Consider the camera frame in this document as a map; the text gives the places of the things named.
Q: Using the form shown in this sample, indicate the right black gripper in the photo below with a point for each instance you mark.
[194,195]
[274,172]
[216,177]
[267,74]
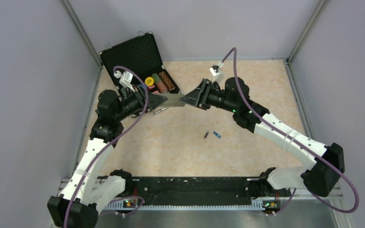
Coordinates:
[192,98]

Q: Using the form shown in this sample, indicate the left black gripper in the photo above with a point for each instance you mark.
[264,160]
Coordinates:
[154,100]

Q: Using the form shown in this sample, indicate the white remote control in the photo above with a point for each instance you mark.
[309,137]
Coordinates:
[172,100]

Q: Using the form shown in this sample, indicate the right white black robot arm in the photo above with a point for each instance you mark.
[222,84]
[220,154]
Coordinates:
[314,175]

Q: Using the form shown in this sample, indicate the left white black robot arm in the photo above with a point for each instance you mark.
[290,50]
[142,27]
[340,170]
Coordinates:
[79,204]

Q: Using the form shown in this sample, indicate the yellow poker chip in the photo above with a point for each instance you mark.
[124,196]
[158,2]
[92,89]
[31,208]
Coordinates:
[149,81]

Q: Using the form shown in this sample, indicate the green poker chip stack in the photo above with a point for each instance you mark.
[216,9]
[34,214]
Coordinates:
[160,84]

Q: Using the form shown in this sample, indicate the brown poker chip stack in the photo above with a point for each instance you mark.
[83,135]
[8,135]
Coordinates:
[166,80]

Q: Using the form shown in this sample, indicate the black poker chip case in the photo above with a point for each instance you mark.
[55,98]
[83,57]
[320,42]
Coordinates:
[141,57]

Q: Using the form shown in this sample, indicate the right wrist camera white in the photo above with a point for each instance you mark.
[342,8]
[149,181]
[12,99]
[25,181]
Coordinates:
[217,74]

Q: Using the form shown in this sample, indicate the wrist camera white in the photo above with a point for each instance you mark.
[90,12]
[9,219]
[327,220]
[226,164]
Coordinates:
[217,74]
[125,79]

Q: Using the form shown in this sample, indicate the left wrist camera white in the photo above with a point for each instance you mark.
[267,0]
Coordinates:
[125,79]

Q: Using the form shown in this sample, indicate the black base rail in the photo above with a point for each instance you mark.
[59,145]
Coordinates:
[198,193]

